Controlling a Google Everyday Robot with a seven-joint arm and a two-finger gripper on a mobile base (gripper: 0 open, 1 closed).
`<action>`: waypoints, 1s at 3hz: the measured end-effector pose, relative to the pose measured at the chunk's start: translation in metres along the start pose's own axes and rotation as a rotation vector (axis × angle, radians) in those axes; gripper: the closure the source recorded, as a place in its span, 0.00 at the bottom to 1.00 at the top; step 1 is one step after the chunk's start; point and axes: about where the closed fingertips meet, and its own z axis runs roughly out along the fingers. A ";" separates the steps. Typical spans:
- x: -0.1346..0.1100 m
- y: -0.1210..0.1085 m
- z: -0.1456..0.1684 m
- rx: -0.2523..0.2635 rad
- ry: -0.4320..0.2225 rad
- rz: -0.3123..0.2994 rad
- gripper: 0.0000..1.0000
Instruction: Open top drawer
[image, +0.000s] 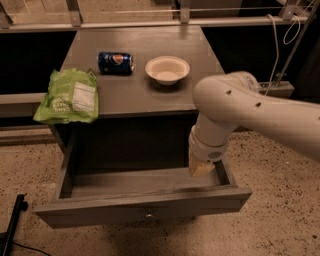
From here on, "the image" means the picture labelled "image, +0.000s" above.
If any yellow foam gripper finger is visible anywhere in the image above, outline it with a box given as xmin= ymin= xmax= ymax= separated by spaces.
xmin=189 ymin=152 xmax=215 ymax=177

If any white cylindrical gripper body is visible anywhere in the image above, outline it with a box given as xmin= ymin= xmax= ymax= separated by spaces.
xmin=189 ymin=125 xmax=229 ymax=163

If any grey top drawer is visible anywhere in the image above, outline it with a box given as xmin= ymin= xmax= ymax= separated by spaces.
xmin=35 ymin=127 xmax=252 ymax=228

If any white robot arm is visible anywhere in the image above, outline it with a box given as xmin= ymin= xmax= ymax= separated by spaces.
xmin=189 ymin=72 xmax=320 ymax=177

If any grey wooden drawer cabinet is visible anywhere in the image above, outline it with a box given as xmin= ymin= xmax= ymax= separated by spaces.
xmin=55 ymin=26 xmax=223 ymax=170

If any white paper bowl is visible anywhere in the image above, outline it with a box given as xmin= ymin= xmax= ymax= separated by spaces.
xmin=145 ymin=56 xmax=190 ymax=85

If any blue soda can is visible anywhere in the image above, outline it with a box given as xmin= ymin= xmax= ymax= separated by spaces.
xmin=97 ymin=52 xmax=134 ymax=75

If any green chip bag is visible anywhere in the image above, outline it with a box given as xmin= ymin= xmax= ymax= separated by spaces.
xmin=33 ymin=68 xmax=99 ymax=125

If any thin metal rod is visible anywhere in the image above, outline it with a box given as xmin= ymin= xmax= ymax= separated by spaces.
xmin=270 ymin=0 xmax=320 ymax=86

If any black stand leg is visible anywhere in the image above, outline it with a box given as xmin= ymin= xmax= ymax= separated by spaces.
xmin=0 ymin=194 xmax=28 ymax=256

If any white cable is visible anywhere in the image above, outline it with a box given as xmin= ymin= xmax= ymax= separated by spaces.
xmin=259 ymin=13 xmax=302 ymax=98

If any metal railing frame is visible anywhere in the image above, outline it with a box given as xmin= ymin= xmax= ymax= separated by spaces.
xmin=0 ymin=0 xmax=320 ymax=118

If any black floor cable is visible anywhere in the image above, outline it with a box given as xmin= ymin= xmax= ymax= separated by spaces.
xmin=0 ymin=237 xmax=54 ymax=256

